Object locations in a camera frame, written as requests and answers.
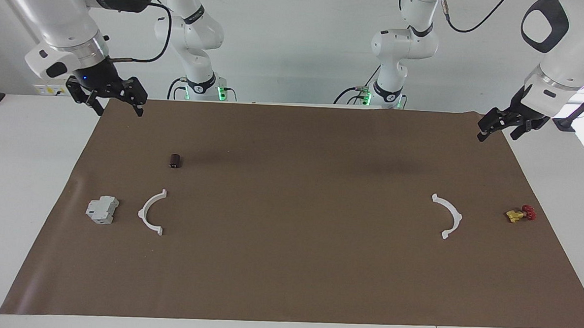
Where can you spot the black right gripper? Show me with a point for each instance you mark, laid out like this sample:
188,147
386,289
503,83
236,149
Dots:
101,79

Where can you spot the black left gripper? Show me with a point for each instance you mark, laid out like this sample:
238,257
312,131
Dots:
518,117

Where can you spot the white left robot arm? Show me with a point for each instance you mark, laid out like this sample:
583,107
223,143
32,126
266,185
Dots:
400,45

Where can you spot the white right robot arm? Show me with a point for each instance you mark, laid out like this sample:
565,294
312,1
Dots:
199,32

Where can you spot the black pole stand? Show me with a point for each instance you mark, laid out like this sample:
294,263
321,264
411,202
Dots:
565,124

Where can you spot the dark brown cylinder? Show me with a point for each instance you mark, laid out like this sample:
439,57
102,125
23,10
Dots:
176,161

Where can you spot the gray circuit breaker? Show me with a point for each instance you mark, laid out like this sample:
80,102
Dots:
101,210

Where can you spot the brown paper mat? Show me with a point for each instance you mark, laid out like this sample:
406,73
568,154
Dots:
287,272

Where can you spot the white wall socket box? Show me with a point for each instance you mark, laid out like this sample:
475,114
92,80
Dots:
51,90

